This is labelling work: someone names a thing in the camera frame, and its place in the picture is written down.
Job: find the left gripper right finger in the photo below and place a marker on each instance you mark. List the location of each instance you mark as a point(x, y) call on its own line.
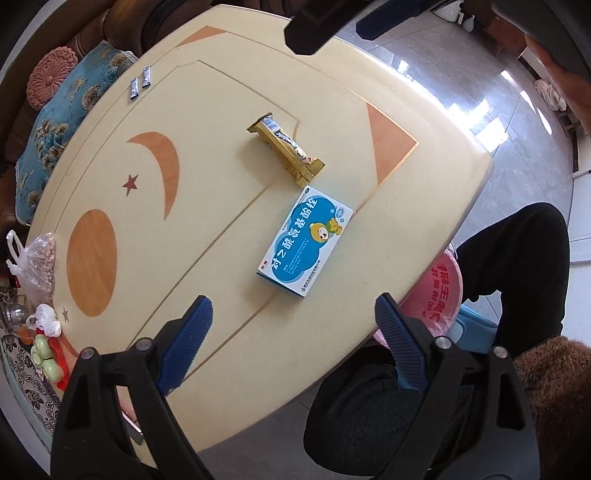
point(475, 421)

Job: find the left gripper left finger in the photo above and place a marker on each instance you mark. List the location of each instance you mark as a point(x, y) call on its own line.
point(91, 439)

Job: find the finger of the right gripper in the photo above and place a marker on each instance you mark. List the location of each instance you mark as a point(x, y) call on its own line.
point(318, 21)
point(391, 14)

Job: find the yellow candy wrapper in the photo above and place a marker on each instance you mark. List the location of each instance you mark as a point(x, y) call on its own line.
point(302, 167)

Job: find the blue medicine box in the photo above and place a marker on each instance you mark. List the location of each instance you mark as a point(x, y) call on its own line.
point(304, 243)

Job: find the pink trash bin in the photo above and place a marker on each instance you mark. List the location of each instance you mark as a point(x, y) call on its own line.
point(436, 298)

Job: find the person's right hand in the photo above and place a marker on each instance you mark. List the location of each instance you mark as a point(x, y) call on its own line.
point(576, 90)

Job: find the floral patterned cloth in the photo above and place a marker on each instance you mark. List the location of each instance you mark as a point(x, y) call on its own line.
point(33, 392)

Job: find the blue plastic stool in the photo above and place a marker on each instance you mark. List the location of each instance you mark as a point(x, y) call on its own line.
point(472, 332)

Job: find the green plastic toy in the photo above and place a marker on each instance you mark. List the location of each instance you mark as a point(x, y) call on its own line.
point(44, 359)

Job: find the white plastic bag knot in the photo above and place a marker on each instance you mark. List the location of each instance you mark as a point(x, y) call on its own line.
point(45, 319)

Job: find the person's black trouser legs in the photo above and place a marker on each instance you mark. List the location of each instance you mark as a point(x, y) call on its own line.
point(364, 409)

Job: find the bag of peanuts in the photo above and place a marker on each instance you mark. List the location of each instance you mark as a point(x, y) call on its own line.
point(33, 266)

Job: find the blue floral cushion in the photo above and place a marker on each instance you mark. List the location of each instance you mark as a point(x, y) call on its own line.
point(60, 118)

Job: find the pink crochet round cushion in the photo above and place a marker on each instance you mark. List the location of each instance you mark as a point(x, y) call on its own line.
point(48, 75)

